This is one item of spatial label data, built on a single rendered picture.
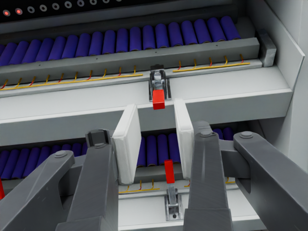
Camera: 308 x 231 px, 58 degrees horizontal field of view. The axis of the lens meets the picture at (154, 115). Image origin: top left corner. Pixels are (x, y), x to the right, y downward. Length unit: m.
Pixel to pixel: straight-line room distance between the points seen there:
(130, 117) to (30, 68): 0.27
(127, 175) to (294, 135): 0.28
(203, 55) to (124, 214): 0.27
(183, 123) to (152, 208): 0.33
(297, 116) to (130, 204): 0.28
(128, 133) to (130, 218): 0.32
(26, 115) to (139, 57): 0.16
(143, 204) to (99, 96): 0.20
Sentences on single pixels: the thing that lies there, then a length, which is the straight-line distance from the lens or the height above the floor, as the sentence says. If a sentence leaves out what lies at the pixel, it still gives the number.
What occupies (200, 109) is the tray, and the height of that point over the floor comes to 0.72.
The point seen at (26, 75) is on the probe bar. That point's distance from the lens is 0.43.
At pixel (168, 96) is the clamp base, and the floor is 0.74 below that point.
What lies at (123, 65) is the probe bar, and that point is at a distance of 0.39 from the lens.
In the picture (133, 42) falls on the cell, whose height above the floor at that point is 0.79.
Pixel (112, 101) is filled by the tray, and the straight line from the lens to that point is 0.36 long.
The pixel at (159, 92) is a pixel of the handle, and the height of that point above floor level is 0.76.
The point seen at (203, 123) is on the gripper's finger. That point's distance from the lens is 0.17.
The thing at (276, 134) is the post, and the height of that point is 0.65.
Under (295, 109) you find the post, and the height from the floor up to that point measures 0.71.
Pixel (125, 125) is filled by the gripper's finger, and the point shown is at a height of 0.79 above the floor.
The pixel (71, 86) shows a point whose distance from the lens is 0.40.
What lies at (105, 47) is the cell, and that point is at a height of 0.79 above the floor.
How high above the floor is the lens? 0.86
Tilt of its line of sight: 24 degrees down
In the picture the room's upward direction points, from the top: 8 degrees counter-clockwise
